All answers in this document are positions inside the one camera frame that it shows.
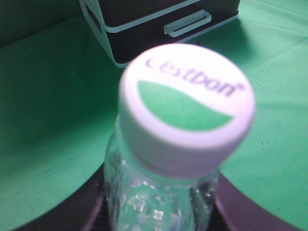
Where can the clear plastic water bottle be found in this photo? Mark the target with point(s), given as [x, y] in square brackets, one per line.
[182, 111]

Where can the dark middle drawer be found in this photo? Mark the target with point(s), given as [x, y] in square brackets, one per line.
[119, 12]

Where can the green cloth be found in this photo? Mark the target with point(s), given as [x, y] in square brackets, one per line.
[58, 94]

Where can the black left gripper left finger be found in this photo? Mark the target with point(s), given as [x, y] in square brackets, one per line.
[84, 210]

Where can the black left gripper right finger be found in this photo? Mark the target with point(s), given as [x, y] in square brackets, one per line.
[242, 214]

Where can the white frame drawer cabinet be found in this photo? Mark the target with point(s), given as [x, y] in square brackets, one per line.
[188, 18]

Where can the dark bottom drawer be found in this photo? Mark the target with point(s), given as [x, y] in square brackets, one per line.
[128, 44]

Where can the dark drawer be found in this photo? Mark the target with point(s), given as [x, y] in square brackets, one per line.
[128, 44]
[119, 12]

